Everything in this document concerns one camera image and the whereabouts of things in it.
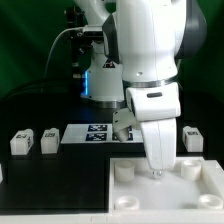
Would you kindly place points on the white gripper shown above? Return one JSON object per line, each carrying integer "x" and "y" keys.
{"x": 156, "y": 110}

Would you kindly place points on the white square table top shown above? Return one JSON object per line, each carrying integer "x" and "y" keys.
{"x": 193, "y": 183}

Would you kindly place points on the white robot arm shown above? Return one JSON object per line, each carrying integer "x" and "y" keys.
{"x": 146, "y": 37}

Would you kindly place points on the white marker sheet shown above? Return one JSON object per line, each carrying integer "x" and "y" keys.
{"x": 89, "y": 133}

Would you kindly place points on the white part left edge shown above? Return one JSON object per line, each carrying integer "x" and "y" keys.
{"x": 1, "y": 174}

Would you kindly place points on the grey camera on mount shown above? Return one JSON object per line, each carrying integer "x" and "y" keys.
{"x": 93, "y": 32}

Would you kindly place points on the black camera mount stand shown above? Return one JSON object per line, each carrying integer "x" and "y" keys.
{"x": 79, "y": 47}

